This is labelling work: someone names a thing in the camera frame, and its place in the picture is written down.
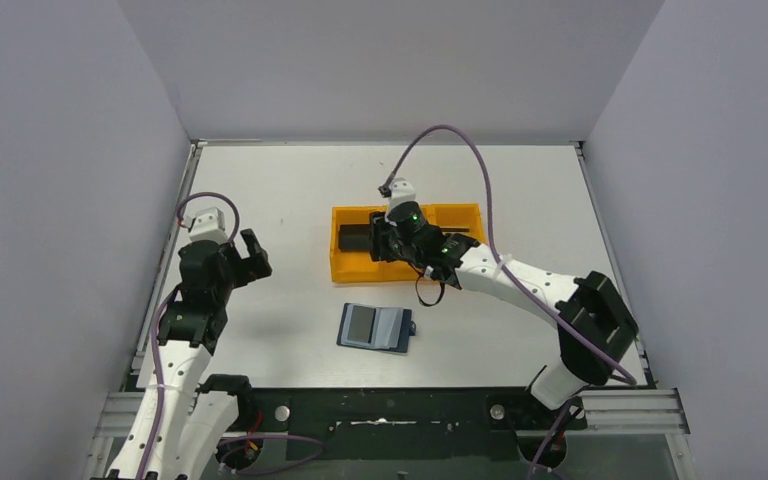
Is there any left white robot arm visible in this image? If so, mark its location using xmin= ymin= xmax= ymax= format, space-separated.
xmin=103 ymin=229 xmax=272 ymax=479

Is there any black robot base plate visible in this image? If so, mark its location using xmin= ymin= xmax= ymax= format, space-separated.
xmin=214 ymin=387 xmax=560 ymax=476

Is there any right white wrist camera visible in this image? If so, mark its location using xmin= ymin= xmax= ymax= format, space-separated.
xmin=385 ymin=177 xmax=416 ymax=220

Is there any blue card holder wallet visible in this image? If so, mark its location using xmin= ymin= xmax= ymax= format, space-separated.
xmin=336 ymin=303 xmax=416 ymax=355

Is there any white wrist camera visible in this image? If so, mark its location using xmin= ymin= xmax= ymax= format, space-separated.
xmin=385 ymin=177 xmax=416 ymax=220
xmin=187 ymin=207 xmax=229 ymax=244

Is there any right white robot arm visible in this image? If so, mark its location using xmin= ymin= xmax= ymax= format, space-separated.
xmin=369 ymin=201 xmax=639 ymax=427

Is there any orange three-compartment tray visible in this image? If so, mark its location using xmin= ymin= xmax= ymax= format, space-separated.
xmin=329 ymin=203 xmax=486 ymax=284

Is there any aluminium frame rail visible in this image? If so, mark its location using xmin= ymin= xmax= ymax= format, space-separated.
xmin=82 ymin=389 xmax=690 ymax=480

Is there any dark card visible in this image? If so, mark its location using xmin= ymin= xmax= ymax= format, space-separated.
xmin=345 ymin=305 xmax=376 ymax=344

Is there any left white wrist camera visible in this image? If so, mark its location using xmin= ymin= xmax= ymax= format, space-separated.
xmin=187 ymin=207 xmax=229 ymax=244

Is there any black cards stack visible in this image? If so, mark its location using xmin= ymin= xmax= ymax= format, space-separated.
xmin=337 ymin=224 xmax=371 ymax=253

